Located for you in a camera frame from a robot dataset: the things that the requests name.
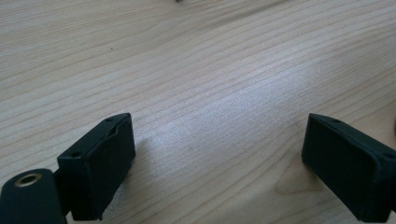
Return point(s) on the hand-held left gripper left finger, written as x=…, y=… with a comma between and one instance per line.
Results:
x=98, y=165

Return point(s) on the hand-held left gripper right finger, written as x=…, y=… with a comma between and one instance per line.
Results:
x=348, y=165

